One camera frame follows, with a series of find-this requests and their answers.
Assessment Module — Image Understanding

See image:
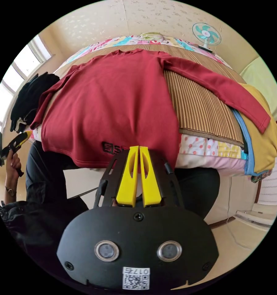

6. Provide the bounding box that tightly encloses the person's body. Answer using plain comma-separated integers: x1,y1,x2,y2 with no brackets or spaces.
0,140,221,281

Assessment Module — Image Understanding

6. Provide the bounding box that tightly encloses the red long sleeve shirt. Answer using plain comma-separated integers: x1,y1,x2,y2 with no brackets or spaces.
29,48,271,169

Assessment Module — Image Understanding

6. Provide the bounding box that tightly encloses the person's left hand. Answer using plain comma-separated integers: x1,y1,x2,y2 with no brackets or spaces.
5,151,23,185

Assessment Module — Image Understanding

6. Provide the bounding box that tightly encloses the pillow with green print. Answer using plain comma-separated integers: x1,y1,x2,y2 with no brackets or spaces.
139,31,166,43

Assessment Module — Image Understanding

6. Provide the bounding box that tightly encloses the pile of black clothes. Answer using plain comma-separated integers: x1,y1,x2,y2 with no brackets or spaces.
9,72,60,134

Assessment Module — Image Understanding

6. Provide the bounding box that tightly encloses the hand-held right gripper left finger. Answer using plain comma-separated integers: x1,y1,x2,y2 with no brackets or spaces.
116,145,139,206

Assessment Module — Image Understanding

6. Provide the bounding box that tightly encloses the teal table fan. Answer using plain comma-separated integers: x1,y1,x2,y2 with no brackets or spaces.
192,22,222,54

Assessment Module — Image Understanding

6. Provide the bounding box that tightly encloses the pile of yellow and blue clothes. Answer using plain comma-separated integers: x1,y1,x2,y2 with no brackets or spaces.
232,82,277,177

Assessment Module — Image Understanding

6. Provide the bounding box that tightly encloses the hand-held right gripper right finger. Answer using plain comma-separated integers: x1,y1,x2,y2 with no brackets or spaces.
139,146,162,207

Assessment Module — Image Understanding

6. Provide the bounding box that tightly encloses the person's left forearm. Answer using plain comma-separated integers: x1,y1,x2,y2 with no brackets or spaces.
3,182,18,204

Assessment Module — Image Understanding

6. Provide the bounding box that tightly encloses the window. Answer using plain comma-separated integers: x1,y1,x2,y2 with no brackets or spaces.
0,34,53,153

